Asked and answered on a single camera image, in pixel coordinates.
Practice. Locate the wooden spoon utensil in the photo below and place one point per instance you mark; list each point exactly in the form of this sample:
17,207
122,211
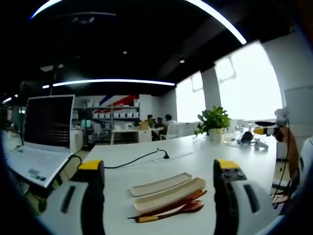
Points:
190,206

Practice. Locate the beige cutlery case lid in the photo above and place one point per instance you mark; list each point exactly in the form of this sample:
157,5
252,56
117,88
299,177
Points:
160,184

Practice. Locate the long ceiling light strip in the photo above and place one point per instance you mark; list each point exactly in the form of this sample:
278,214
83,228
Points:
112,82

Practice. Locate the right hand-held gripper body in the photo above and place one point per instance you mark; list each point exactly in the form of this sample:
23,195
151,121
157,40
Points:
281,116

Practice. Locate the white laptop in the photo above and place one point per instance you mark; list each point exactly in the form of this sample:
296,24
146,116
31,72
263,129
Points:
49,127

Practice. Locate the white chair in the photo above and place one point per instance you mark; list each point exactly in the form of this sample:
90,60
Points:
172,132

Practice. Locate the white handheld controller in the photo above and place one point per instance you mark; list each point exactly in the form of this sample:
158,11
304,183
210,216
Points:
261,145

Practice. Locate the green potted plant white pot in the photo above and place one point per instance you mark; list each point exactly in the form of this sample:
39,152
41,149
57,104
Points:
215,122

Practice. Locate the shelf of white bins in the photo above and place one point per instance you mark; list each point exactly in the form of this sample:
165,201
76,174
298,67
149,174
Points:
110,112

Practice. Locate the white background table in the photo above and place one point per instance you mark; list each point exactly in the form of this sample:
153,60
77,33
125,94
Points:
129,133

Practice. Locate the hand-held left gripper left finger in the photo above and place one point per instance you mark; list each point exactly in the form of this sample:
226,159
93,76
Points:
91,195

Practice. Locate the beige cutlery case base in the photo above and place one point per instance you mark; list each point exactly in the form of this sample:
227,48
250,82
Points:
168,194

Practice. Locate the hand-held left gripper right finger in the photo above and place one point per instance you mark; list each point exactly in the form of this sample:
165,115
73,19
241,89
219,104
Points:
227,195

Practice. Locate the curved ceiling light strip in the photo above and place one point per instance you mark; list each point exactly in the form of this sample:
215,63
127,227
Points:
220,19

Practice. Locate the whiteboard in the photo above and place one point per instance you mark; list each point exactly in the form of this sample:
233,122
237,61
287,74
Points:
299,105

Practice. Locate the cardboard box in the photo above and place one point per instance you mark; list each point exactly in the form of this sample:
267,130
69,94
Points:
144,125

